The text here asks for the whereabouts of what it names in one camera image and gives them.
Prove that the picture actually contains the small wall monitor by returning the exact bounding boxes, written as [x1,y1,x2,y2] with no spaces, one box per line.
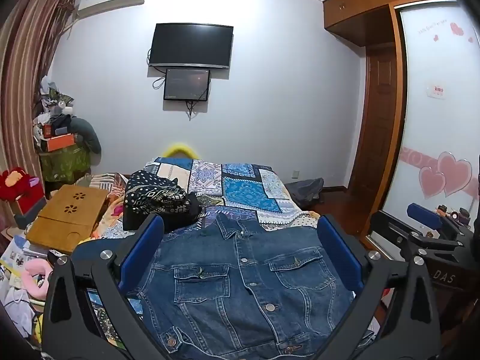
[163,68,211,102]

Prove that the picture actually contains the orange box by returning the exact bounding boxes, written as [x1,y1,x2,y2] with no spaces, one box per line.
[46,132,76,151]

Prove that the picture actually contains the striped brown curtain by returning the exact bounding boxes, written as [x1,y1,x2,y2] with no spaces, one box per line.
[0,0,80,203]

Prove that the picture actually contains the navy patterned folded clothes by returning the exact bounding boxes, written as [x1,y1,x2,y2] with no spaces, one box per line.
[124,169,188,218]

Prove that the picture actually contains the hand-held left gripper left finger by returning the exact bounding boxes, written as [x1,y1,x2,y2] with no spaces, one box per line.
[42,214,177,360]

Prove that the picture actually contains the white heart-print sliding door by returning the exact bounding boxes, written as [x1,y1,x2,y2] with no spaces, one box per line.
[379,0,480,226]

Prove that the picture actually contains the red plush toy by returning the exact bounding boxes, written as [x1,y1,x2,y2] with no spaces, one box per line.
[0,167,45,214]

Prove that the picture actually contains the wooden room door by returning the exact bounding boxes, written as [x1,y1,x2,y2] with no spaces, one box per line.
[349,45,404,211]

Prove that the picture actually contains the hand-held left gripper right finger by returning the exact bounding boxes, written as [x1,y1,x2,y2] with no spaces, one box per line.
[317,214,441,360]

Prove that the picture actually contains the wooden lap desk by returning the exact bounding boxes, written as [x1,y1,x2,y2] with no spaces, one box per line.
[25,184,110,256]

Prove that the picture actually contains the pink neck pillow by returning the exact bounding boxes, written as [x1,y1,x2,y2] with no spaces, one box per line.
[20,260,53,301]

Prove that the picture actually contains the yellow curved object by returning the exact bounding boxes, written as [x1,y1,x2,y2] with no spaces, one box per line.
[164,142,199,158]

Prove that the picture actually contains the blue denim jacket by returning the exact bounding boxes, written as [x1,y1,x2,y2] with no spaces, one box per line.
[73,212,362,360]

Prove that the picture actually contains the blue patchwork bedspread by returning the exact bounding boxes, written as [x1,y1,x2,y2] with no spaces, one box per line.
[86,155,327,360]

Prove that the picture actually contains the wooden overhead cabinet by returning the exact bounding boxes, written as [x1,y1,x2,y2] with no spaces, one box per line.
[322,0,456,47]

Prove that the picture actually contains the large wall television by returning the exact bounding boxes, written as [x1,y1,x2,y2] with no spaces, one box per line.
[148,23,234,70]

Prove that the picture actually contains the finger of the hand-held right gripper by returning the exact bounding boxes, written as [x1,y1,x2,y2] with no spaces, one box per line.
[369,210,425,264]
[408,202,444,230]

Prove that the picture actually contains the green patterned table cover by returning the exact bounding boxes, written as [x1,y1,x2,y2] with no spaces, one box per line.
[37,143,92,184]

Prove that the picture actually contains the dark bag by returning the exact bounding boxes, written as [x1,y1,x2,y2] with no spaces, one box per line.
[285,178,325,205]

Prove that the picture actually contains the black folded cloth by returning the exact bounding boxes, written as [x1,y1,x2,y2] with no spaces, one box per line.
[123,191,206,233]

